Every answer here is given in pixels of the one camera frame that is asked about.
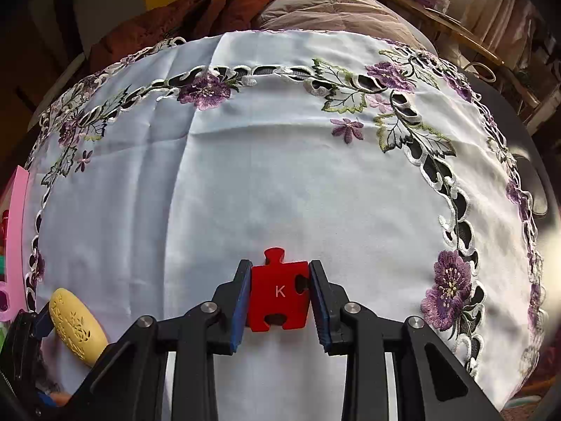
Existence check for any white embroidered floral tablecloth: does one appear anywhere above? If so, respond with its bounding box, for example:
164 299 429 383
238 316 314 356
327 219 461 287
24 30 548 417

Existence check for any red puzzle piece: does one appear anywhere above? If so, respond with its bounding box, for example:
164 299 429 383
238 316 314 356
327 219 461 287
245 248 313 332

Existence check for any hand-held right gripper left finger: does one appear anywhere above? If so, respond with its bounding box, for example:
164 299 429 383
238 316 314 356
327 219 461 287
72 260 252 421

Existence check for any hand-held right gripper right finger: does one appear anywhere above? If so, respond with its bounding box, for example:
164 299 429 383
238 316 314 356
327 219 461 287
309 261 502 421

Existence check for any pink cardboard box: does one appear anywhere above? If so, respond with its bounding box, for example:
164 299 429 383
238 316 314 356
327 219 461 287
0 166 29 322

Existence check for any yellow perforated oval case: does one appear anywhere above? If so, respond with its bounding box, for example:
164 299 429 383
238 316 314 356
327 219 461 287
48 288 109 366

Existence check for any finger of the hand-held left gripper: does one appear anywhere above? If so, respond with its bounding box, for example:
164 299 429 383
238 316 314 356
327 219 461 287
26 303 55 342

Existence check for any beige patterned curtain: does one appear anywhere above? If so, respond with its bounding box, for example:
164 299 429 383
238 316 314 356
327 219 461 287
451 0 561 80

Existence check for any rust brown quilted jacket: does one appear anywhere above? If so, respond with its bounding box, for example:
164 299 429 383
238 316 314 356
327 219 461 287
90 0 285 75

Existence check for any wooden side table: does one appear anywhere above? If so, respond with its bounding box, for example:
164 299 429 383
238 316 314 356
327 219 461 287
368 0 553 136

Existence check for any dusty pink duvet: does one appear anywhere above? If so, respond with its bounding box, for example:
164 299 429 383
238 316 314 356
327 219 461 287
254 0 432 53

